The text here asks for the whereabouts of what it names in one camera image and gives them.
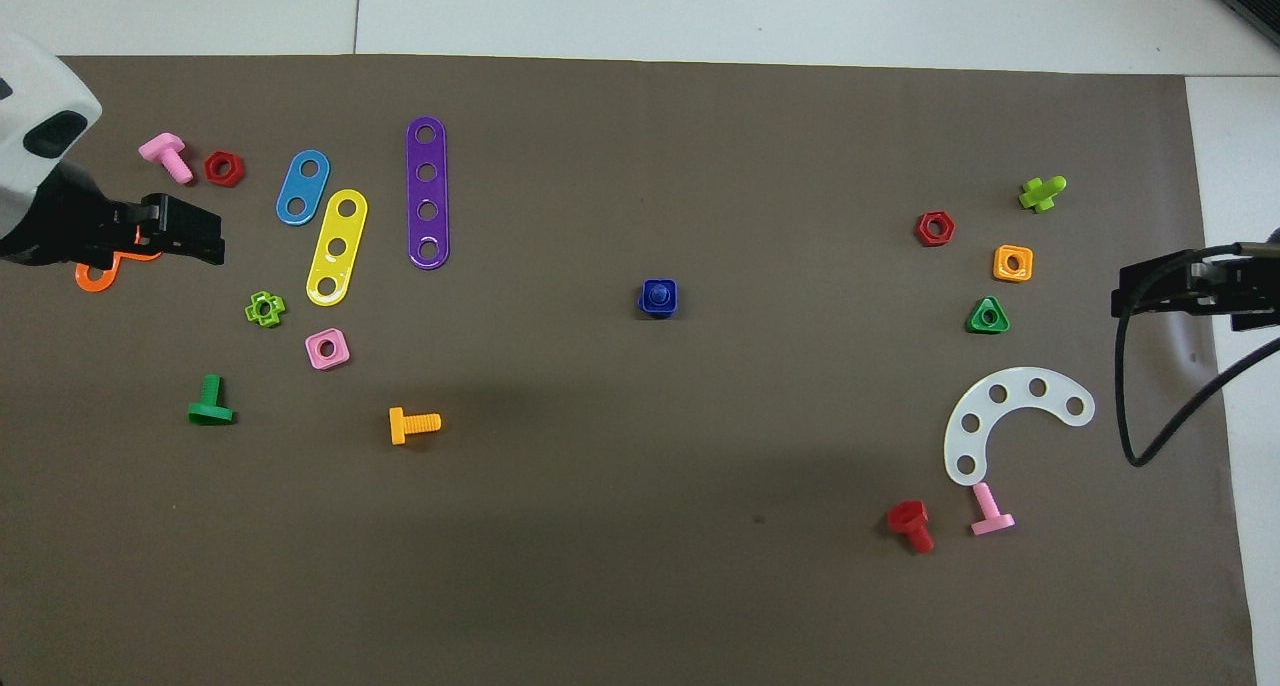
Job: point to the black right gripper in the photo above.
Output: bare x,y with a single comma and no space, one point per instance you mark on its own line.
1255,286

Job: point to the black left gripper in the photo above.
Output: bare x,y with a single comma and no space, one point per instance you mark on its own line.
70,231

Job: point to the dark blue square nut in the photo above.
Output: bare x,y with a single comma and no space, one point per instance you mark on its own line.
646,306

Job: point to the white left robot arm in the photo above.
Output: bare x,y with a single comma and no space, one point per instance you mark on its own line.
35,86

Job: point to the red hexagon nut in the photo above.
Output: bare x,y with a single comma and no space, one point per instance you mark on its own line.
215,169
923,230

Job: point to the pink plastic bolt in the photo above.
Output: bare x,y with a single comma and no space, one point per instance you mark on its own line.
988,511
166,151

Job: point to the lime green cross nut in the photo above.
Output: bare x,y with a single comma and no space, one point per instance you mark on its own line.
256,313

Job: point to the orange angled three-hole plate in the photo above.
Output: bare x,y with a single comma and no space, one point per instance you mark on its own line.
95,288

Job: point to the blue two-hole plate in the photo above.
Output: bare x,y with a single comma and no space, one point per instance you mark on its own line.
296,204

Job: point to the lime green cross bolt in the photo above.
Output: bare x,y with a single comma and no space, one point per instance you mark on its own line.
1040,194

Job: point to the orange square nut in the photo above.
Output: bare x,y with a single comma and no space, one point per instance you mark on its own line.
1001,264

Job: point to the yellow three-hole plate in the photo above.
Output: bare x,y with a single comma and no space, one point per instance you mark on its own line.
347,226

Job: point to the dark green plastic bolt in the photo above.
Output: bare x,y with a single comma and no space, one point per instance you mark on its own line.
211,396

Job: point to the green triangle nut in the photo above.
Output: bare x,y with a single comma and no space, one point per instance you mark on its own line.
976,322

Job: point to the pink square nut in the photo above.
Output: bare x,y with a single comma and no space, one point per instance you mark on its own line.
340,351

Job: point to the purple four-hole plate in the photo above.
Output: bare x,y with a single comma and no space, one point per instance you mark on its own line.
427,191

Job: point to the white curved five-hole plate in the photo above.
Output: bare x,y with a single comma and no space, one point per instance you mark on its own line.
955,446

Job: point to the orange plastic bolt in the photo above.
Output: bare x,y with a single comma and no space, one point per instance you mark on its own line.
415,424

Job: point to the red plastic bolt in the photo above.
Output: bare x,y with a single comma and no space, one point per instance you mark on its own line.
908,518

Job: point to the brown table mat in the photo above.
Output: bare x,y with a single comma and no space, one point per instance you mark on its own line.
640,526

